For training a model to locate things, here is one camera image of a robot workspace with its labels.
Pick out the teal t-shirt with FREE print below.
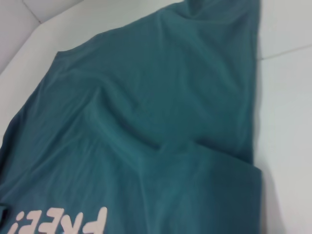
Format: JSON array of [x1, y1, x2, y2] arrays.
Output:
[[0, 0, 264, 234]]

